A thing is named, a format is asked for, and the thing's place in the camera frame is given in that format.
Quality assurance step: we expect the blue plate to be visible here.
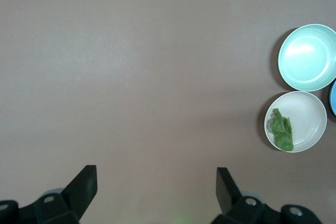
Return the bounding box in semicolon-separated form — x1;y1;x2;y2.
329;80;336;116

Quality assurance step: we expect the mint green plate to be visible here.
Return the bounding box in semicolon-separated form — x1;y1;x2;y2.
278;24;336;91

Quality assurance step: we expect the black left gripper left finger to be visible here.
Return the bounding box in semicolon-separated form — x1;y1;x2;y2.
34;165;98;224

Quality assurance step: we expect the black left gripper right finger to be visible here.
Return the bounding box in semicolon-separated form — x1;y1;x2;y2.
211;167;265;224

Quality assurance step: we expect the beige plate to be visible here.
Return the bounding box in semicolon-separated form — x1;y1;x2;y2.
264;91;328;153

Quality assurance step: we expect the green lettuce leaf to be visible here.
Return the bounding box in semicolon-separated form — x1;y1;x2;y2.
266;108;294;152

